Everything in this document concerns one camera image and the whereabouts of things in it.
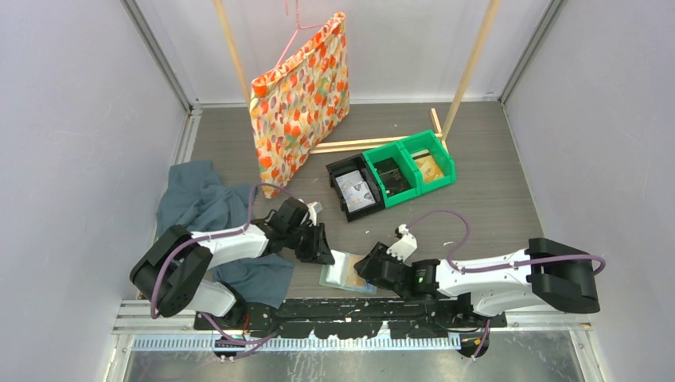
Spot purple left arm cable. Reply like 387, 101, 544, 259
149, 182, 307, 346

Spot cards in left green bin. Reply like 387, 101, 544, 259
374, 158, 412, 197

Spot tan credit card in holder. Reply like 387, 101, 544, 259
342, 254, 369, 290

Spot blue-grey cloth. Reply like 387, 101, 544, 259
156, 161, 295, 308

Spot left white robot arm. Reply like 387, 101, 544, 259
130, 197, 335, 329

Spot green bin left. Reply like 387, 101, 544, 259
364, 142, 422, 209

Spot wooden clothes rack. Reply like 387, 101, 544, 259
213, 0, 501, 154

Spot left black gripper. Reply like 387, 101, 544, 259
285, 221, 334, 265

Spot green bin right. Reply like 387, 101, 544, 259
400, 130, 457, 194

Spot green bin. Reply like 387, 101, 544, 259
364, 142, 422, 209
400, 130, 457, 194

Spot pink wire hanger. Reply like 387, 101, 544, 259
273, 0, 326, 69

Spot yellow cards in right bin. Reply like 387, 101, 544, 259
412, 150, 445, 183

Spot green card holder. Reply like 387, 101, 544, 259
318, 250, 377, 294

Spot black storage bin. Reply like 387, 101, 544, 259
326, 154, 385, 222

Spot orange floral hanging garment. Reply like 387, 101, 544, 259
249, 12, 350, 198

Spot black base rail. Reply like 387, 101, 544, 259
213, 297, 486, 339

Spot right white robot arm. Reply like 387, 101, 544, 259
353, 233, 605, 327

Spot cards in black bin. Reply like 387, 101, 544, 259
336, 170, 376, 212

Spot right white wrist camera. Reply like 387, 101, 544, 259
386, 224, 418, 262

